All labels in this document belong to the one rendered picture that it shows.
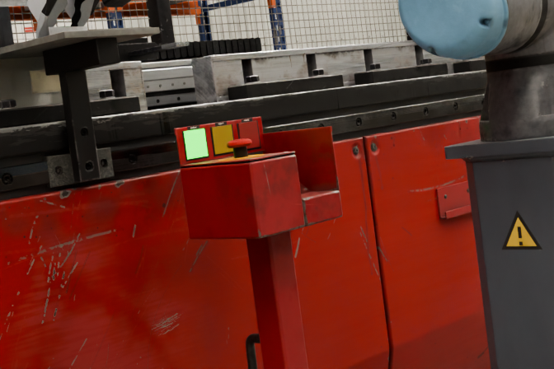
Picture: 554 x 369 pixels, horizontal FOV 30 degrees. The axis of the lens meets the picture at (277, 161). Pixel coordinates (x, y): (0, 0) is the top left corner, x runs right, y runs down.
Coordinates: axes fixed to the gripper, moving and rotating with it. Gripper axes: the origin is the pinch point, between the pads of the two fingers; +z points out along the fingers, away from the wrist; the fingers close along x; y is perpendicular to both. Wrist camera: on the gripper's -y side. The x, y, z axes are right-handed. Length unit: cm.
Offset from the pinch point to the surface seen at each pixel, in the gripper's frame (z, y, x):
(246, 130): 3.1, -25.8, -22.8
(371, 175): 17, -30, -71
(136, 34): -8.4, -12.7, -1.6
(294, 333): 23, -54, -16
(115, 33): -8.2, -12.1, 2.4
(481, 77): -1, -25, -118
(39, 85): 11.4, 3.1, -3.4
